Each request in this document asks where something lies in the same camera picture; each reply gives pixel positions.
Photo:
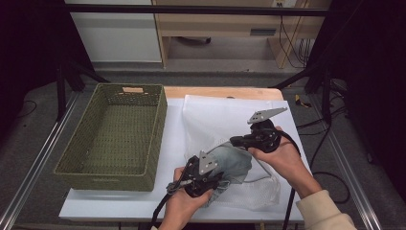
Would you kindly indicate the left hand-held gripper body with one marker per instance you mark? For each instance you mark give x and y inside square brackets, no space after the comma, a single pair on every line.
[206,164]

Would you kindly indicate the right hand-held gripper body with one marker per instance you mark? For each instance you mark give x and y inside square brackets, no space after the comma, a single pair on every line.
[266,137]

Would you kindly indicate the light blue denim garment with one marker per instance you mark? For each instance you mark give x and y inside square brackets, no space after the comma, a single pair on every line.
[234,163]

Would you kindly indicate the white mesh laundry bag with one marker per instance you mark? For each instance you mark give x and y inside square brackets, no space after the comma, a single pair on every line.
[210,121]

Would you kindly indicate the green woven basket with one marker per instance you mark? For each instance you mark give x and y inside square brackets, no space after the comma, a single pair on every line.
[127,134]

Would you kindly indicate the person's right hand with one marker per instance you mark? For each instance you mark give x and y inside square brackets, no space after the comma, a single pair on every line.
[285,163]

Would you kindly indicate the person's left hand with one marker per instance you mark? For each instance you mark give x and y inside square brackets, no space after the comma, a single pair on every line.
[182,207]

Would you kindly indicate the white board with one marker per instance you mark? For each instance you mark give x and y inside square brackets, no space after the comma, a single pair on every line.
[172,134]

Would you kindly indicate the yellow and black floor object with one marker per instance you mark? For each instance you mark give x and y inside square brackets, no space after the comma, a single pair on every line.
[300,100]

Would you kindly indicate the black metal stand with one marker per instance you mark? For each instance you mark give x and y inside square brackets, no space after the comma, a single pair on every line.
[325,92]
[60,92]

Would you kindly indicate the black object under desk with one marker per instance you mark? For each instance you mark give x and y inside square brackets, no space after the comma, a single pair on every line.
[194,40]

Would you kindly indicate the light wooden desk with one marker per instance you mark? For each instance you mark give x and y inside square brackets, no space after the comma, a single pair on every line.
[217,25]

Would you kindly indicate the dark curtain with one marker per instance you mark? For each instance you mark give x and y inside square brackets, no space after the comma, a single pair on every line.
[28,48]
[376,80]

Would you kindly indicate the black horizontal bar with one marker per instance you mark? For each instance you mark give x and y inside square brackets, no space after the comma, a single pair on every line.
[191,9]

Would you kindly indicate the white cabinet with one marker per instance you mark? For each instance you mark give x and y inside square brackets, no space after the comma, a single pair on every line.
[118,38]

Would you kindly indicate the aluminium rail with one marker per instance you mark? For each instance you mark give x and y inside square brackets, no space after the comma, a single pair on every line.
[35,166]
[351,172]

